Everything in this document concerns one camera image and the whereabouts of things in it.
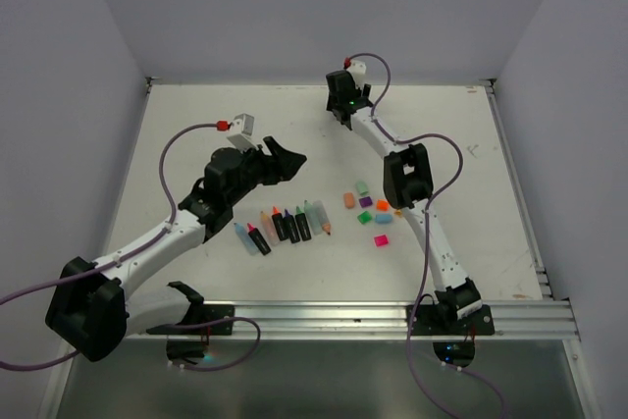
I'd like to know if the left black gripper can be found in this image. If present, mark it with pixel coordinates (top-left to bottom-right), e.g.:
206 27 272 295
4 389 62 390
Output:
226 135 304 205

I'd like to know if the orange cap black highlighter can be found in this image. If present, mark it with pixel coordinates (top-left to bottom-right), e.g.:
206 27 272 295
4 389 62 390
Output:
272 206 288 241

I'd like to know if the green cap black highlighter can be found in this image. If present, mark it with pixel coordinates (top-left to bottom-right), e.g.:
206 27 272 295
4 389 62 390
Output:
294 206 312 241

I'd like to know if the green pastel highlighter body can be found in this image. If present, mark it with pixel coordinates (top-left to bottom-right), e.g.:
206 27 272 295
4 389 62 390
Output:
304 200 323 236

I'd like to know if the purple black highlighter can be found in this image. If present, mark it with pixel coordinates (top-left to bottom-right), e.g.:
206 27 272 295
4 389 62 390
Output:
284 209 301 243

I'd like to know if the orange pastel cap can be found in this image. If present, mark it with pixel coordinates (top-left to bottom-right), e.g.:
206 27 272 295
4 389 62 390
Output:
343 192 355 209

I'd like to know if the light blue highlighter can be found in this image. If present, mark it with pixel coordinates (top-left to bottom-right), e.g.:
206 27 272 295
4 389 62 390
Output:
234 223 259 255

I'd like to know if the green pastel cap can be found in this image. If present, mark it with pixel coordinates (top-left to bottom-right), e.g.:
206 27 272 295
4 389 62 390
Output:
355 181 369 196

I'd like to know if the pink cap black highlighter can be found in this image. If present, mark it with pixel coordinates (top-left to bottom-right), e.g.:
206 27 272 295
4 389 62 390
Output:
247 223 272 256

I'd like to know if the purple cap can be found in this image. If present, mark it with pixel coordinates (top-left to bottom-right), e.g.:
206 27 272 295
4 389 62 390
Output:
359 196 372 208

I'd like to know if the green neon cap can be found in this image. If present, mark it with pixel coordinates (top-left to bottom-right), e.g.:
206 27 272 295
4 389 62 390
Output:
357 211 373 225

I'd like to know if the orange neon cap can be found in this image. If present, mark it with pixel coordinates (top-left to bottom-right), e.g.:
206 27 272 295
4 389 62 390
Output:
376 199 389 211

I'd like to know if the light blue cap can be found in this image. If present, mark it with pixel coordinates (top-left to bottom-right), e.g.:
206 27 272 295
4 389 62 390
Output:
375 213 393 225

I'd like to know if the pink neon cap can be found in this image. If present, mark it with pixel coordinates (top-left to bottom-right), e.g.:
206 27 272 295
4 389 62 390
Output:
374 235 389 247

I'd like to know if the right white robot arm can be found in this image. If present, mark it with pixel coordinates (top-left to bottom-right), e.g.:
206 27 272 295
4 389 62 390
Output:
326 68 483 335

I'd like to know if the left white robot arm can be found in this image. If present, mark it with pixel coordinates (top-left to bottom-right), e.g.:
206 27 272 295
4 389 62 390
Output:
45 136 307 362

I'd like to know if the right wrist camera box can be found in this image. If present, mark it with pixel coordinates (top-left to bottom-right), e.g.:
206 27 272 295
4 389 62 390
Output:
344 58 367 90

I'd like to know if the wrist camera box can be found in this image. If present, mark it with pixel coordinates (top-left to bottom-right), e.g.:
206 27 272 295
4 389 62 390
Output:
344 58 367 90
227 114 255 152

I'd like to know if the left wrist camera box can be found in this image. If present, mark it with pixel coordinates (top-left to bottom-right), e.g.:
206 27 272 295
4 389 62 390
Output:
227 114 255 152

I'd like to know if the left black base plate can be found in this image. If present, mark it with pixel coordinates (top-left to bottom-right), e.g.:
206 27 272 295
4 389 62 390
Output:
147 303 236 336

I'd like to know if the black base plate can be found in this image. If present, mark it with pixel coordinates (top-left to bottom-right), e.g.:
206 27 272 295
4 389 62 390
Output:
147 303 236 336
405 304 496 337

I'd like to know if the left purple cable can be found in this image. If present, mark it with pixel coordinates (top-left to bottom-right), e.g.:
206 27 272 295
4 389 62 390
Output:
0 120 261 372

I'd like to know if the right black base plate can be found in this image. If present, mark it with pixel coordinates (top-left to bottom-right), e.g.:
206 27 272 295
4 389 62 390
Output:
405 304 496 337

